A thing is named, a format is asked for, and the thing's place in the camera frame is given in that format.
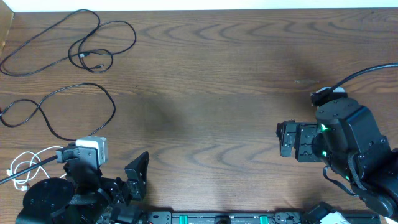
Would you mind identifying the white USB cable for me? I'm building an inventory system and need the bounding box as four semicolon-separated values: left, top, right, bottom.
6;145;68;192

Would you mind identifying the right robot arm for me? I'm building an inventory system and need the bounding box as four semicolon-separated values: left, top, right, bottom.
276;98;397;221

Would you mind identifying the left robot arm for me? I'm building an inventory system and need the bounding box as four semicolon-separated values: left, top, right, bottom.
16;152;149;223

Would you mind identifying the long thin black cable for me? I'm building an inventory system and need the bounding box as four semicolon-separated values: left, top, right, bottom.
0;8;137;77

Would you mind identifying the short black USB cable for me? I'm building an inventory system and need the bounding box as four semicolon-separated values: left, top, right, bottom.
0;82;117;142

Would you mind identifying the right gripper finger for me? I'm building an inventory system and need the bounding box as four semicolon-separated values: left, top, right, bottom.
276;120;299;139
279;136;295;157

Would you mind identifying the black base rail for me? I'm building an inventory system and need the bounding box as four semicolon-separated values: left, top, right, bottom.
136;202;381;224

